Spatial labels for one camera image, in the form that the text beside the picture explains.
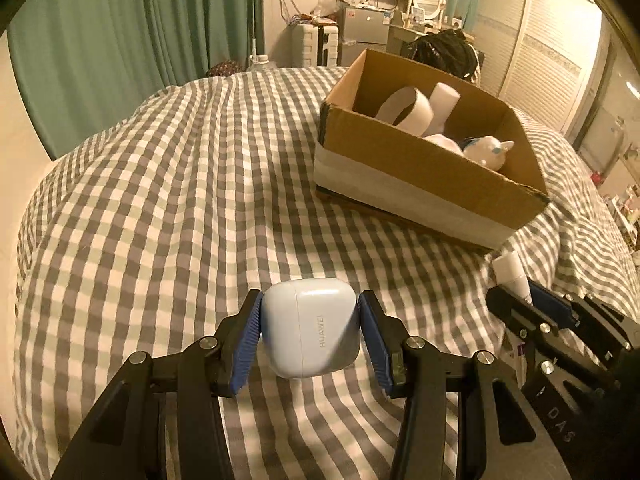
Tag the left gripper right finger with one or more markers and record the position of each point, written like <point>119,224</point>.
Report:
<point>499,437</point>

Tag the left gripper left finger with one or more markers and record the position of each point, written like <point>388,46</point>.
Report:
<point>123,435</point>

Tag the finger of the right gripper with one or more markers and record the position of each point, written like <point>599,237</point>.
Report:
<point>561,309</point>
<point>543,334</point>

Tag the white cream tube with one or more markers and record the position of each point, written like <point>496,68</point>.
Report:
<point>509,273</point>

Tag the light blue earbuds case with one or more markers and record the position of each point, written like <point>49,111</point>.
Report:
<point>310,327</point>

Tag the white plush toy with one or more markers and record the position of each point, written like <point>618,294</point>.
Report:
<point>488,151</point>

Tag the white knit glove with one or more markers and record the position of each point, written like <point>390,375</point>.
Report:
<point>445,143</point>

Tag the white cylinder bottle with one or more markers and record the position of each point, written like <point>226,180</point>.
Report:
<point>443,100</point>

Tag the white tape roll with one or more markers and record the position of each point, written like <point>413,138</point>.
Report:
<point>408,110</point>

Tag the grey white checkered bedspread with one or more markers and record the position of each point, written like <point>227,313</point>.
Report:
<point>150,232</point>

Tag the open cardboard box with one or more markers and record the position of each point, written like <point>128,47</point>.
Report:
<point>378,167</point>

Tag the white louvered wardrobe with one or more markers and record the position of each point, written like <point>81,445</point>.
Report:
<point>538,54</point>

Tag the black clothes pile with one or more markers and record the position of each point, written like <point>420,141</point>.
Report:
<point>447,51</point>

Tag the silver mini fridge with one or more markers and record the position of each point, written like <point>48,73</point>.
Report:
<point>362,29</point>

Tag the white suitcase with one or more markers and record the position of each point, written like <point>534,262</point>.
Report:
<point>315,45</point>

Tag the clear water jug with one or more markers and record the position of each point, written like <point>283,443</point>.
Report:
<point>260,63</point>

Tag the brown patterned bag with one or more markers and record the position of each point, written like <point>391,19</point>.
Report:
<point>225,68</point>

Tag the large green curtain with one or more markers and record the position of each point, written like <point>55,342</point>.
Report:
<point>83,65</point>

